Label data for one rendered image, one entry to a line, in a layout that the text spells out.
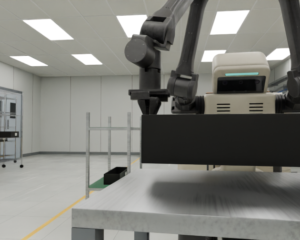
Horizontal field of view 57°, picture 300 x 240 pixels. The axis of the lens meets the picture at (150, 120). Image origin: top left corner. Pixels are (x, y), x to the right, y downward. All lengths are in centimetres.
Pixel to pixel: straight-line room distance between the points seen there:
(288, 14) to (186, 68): 39
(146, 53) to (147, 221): 38
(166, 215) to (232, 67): 78
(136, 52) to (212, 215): 40
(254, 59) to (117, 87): 961
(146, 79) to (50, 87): 1084
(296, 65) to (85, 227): 89
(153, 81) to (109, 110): 991
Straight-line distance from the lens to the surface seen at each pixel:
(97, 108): 1073
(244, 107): 116
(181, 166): 142
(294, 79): 111
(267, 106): 117
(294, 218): 45
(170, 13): 79
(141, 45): 66
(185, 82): 106
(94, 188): 288
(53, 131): 1133
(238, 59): 116
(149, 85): 71
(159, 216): 43
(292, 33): 112
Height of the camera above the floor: 92
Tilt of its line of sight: 2 degrees up
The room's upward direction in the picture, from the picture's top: straight up
